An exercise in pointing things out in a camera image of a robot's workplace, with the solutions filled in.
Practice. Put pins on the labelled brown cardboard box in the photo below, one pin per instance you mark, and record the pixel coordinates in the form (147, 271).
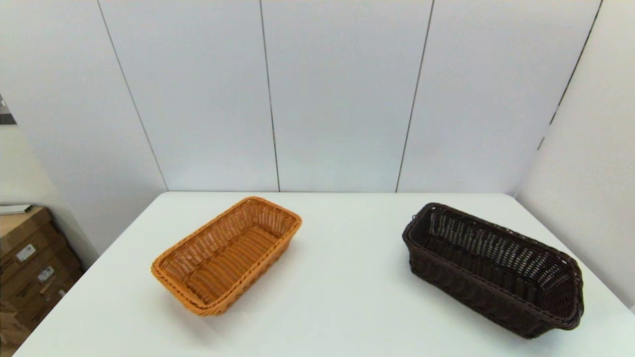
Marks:
(34, 248)
(54, 270)

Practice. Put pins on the grey wall fixture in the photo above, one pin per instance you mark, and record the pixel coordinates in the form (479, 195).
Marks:
(6, 116)

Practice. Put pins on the orange wicker basket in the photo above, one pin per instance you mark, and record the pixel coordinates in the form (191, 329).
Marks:
(233, 253)

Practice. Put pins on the dark brown wicker basket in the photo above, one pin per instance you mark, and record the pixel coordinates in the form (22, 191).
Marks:
(496, 267)

